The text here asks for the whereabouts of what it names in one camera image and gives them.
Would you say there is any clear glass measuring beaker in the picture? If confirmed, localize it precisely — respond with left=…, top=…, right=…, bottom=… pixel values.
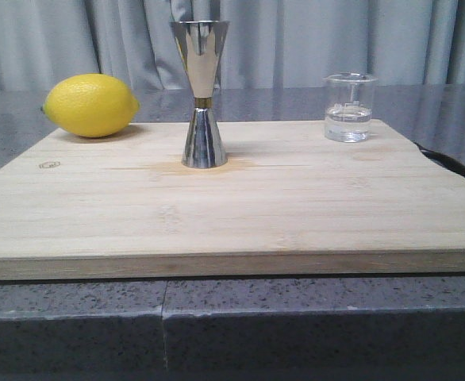
left=324, top=72, right=377, bottom=143

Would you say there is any steel double jigger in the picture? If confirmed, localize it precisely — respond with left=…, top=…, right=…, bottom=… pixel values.
left=171, top=21, right=229, bottom=169

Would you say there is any wooden cutting board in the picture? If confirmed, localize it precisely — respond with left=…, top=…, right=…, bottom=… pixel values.
left=0, top=120, right=465, bottom=280

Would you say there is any yellow lemon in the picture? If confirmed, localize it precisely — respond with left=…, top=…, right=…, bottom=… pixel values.
left=41, top=73, right=140, bottom=137

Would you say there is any grey curtain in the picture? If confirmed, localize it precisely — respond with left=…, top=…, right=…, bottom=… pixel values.
left=0, top=1, right=465, bottom=90

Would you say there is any black metal board handle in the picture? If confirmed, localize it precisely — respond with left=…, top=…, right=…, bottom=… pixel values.
left=413, top=142, right=465, bottom=178

